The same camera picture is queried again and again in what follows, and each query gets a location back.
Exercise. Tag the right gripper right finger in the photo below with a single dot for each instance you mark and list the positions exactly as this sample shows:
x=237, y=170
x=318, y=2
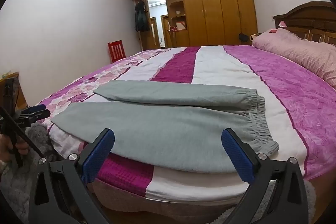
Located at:
x=276, y=191

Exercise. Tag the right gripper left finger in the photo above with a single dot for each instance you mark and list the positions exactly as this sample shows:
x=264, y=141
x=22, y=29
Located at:
x=59, y=192

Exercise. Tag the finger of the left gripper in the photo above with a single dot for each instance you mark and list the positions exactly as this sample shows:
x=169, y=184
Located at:
x=34, y=109
x=38, y=115

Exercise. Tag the grey sweatpants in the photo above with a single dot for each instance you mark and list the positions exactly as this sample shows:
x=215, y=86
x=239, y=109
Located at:
x=172, y=125

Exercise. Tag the person left hand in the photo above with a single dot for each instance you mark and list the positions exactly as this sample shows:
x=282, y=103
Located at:
x=6, y=147

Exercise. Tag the wooden nightstand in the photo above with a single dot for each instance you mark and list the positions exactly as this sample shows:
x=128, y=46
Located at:
x=18, y=96

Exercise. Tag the red wooden chair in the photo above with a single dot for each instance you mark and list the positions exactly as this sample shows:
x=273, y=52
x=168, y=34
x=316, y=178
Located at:
x=116, y=51

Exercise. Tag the dark hanging jacket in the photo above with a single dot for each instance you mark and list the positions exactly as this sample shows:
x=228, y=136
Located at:
x=141, y=22

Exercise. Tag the pink checked pillow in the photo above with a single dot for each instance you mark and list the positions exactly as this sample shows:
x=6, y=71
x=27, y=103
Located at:
x=319, y=58

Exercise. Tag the small black bag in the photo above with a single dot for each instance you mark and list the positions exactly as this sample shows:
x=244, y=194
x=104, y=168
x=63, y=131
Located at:
x=243, y=38

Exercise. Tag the red gift box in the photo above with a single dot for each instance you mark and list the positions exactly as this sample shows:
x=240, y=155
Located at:
x=178, y=26

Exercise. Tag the dark wooden headboard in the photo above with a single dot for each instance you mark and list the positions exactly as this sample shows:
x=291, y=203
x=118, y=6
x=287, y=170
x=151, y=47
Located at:
x=313, y=21

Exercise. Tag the large wooden wardrobe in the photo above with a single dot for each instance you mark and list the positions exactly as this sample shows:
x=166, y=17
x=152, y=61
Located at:
x=208, y=22

